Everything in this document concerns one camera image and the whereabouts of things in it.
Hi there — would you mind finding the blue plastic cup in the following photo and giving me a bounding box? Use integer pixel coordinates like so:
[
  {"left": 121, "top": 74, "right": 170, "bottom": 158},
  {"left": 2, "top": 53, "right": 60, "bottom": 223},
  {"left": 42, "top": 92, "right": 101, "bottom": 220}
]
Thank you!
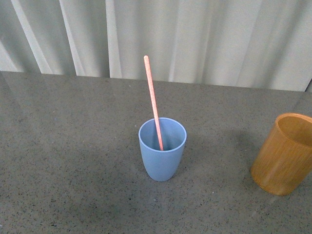
[{"left": 138, "top": 117, "right": 187, "bottom": 182}]

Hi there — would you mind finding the brown bamboo chopstick holder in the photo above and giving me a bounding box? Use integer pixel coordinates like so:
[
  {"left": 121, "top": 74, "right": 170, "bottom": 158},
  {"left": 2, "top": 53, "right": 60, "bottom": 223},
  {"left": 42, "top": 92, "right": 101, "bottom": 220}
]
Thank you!
[{"left": 251, "top": 113, "right": 312, "bottom": 195}]

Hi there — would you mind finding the white curtain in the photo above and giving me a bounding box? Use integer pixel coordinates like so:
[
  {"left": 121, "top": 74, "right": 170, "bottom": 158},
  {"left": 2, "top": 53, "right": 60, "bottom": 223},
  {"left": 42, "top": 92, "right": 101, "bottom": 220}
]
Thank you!
[{"left": 0, "top": 0, "right": 312, "bottom": 92}]

